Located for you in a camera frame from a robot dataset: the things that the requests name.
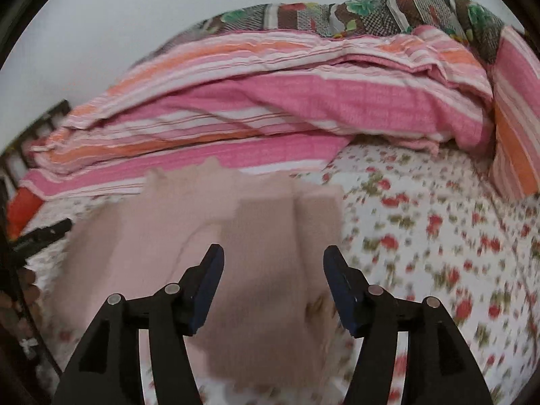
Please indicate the dark patterned floral blanket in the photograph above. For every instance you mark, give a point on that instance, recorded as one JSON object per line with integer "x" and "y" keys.
{"x": 466, "y": 21}

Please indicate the pink knit sweater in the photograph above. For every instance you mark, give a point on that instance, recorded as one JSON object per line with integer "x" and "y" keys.
{"x": 232, "y": 261}

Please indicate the red embroidered pillow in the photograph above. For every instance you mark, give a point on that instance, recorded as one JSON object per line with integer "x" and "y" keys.
{"x": 20, "y": 210}

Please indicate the pink orange striped quilt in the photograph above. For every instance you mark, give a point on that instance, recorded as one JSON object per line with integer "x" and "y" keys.
{"x": 288, "y": 100}

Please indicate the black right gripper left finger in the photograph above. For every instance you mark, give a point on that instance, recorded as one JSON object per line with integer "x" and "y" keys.
{"x": 105, "y": 367}

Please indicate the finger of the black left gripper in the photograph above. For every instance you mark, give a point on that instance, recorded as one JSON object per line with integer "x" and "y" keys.
{"x": 40, "y": 238}

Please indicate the dark wooden headboard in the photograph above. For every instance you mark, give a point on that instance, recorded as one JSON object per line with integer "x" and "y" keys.
{"x": 16, "y": 159}

